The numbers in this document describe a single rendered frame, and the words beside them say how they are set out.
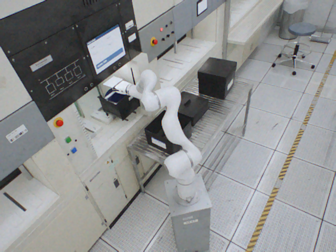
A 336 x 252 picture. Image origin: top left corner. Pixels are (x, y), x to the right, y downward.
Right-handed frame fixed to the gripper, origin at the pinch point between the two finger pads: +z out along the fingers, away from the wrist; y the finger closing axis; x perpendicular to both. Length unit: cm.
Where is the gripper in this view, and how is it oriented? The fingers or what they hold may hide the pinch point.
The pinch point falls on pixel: (114, 84)
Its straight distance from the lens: 200.8
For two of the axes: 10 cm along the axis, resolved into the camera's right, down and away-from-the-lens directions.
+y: 5.6, -6.2, 5.5
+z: -8.2, -3.3, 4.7
